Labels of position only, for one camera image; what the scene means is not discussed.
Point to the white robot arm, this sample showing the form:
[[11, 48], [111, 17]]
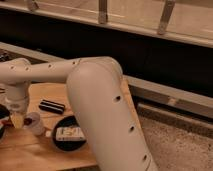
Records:
[[94, 92]]

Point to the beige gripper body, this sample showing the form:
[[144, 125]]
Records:
[[17, 119]]

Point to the white ceramic cup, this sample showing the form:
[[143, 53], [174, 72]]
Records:
[[37, 126]]

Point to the metal railing post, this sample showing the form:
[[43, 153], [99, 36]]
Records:
[[102, 12], [165, 17]]

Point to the black dish at left edge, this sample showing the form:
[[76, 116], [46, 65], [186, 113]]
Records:
[[4, 116]]

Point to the black round plate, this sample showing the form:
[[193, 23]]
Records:
[[69, 121]]

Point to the metal railing post right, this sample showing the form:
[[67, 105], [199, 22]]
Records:
[[165, 17]]

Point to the metal railing post middle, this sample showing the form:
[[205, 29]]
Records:
[[102, 12]]

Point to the black rectangular box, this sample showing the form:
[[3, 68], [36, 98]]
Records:
[[51, 106]]

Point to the white box on plate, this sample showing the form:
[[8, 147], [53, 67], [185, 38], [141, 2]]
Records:
[[69, 134]]

